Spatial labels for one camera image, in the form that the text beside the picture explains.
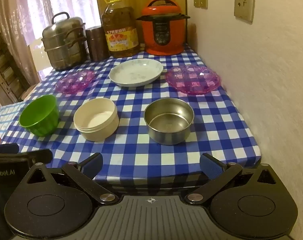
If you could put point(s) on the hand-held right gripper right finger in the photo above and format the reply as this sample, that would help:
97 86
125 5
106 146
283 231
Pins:
210 165

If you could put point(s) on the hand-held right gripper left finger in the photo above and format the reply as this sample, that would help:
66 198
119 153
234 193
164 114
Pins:
92 163

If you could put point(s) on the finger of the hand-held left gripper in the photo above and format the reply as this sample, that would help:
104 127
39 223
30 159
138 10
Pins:
39 156
6 148

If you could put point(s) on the green plastic bowl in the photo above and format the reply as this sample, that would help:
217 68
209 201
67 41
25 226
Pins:
41 125

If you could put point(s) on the cream plastic bowl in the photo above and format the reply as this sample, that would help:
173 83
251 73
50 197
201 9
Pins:
99 130

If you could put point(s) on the stainless steel bowl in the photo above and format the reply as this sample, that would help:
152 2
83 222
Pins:
166 135

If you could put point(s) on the small purple glass plate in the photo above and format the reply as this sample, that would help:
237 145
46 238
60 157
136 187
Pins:
75 81

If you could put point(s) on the large purple glass plate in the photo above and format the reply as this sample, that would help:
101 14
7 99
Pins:
191 80

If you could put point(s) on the white ceramic plate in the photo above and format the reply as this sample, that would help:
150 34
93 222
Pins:
136 72

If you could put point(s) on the light blue patterned cloth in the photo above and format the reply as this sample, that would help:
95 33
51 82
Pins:
6 115

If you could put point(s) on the blue white checked tablecloth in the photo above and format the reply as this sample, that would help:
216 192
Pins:
131 97

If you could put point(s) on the dark wooden folding rack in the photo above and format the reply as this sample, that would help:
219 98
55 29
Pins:
6 67

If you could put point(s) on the white chair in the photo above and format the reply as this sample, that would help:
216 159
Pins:
37 57

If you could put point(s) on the stainless steel steamer pot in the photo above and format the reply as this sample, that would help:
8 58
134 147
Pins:
64 45

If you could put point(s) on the brown metal canister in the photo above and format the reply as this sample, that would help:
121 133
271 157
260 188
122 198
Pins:
96 45

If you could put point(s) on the pink sheer curtain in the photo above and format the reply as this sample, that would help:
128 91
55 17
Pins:
24 17

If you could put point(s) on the large cooking oil bottle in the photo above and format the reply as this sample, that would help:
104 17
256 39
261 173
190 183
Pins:
120 30

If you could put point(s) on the red electric pressure cooker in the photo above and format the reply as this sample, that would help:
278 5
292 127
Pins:
161 25

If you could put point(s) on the large beige wall socket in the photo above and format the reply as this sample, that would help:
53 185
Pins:
244 5

